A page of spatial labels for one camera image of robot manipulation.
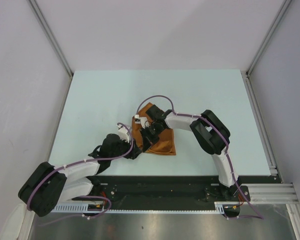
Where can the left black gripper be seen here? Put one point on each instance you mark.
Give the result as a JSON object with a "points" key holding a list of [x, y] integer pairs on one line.
{"points": [[137, 151]]}

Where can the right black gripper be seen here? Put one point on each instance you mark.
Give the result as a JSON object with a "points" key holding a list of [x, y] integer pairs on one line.
{"points": [[148, 140]]}

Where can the orange cloth napkin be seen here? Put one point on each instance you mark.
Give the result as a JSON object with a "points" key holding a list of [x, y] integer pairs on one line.
{"points": [[165, 146]]}

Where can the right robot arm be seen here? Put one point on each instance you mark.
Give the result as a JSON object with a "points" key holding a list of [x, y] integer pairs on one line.
{"points": [[211, 134]]}

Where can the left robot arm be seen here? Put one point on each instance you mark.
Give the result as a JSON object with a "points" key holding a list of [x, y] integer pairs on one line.
{"points": [[49, 185]]}

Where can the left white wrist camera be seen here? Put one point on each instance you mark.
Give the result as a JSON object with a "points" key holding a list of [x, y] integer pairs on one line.
{"points": [[124, 132]]}

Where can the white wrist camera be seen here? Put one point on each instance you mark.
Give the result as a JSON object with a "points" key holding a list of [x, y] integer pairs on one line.
{"points": [[140, 120], [124, 132]]}

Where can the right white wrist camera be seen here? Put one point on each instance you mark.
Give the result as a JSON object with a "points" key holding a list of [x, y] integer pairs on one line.
{"points": [[140, 120]]}

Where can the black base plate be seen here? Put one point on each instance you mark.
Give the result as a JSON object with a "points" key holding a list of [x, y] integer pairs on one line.
{"points": [[167, 193]]}

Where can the aluminium frame rail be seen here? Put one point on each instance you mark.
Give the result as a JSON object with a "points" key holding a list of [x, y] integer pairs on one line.
{"points": [[272, 193]]}

